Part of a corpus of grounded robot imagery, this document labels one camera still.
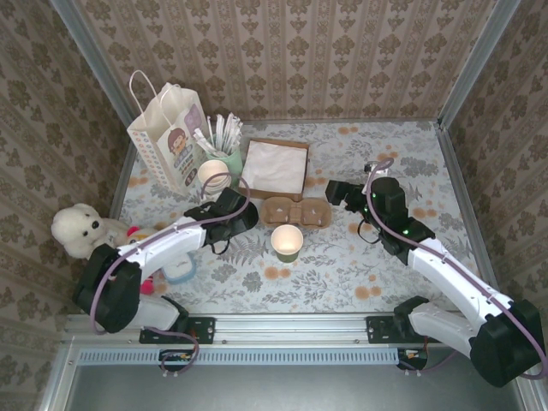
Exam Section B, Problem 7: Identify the black plastic cup lid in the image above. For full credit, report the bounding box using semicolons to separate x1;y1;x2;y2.
234;203;260;232

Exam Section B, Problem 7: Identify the brown pulp cup carrier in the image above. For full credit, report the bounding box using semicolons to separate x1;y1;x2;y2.
259;195;334;229

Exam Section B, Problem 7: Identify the white printed paper bag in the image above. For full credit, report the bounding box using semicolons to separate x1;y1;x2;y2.
127;69;205;198

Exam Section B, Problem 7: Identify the mint green straw holder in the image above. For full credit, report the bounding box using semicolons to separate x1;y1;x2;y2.
205;132;244;189

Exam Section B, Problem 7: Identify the brown cardboard napkin box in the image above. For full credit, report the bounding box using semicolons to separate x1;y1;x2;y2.
237;139;312;202

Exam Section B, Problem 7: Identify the red striped plush doll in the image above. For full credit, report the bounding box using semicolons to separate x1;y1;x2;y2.
126;225;158;297

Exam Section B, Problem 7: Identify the floral table cover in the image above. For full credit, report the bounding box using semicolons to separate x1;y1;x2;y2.
96;121;493;317

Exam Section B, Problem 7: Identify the white teddy bear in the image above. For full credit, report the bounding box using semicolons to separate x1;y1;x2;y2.
51;203;129;260

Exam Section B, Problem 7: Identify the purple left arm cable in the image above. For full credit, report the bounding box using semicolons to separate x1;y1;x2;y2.
89;172;252;380

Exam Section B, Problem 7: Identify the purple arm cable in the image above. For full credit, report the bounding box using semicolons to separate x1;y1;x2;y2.
89;172;252;380
363;157;548;382

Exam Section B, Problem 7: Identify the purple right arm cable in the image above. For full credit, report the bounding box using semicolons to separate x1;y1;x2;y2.
363;157;548;382

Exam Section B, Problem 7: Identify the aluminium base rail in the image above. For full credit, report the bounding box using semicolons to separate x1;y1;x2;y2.
63;314;519;346

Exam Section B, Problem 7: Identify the aluminium frame post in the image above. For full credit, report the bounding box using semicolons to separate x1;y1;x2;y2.
50;0;141;134
437;0;522;129

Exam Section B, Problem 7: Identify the slotted grey cable duct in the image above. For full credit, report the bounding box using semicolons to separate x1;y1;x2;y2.
78;347;397;366

